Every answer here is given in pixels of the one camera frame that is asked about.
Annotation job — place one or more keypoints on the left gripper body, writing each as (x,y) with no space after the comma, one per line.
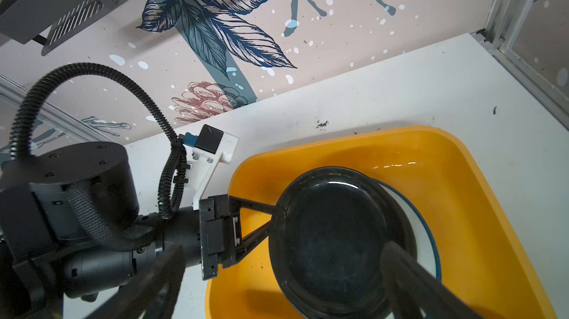
(220,234)

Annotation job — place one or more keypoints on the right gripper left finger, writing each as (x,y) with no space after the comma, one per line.
(152,293)

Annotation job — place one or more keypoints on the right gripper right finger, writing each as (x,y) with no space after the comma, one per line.
(413,292)

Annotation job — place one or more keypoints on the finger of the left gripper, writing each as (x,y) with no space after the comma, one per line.
(251,223)

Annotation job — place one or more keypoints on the white plate black rim back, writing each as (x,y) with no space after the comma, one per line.
(426,247)

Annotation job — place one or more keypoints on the yellow plastic bin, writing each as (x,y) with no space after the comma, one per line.
(483,262)

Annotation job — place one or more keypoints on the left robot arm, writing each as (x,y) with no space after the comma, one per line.
(71,226)

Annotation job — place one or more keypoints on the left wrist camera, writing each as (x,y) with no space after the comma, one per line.
(205,151)

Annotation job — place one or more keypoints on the aluminium frame rail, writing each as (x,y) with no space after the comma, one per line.
(70,125)

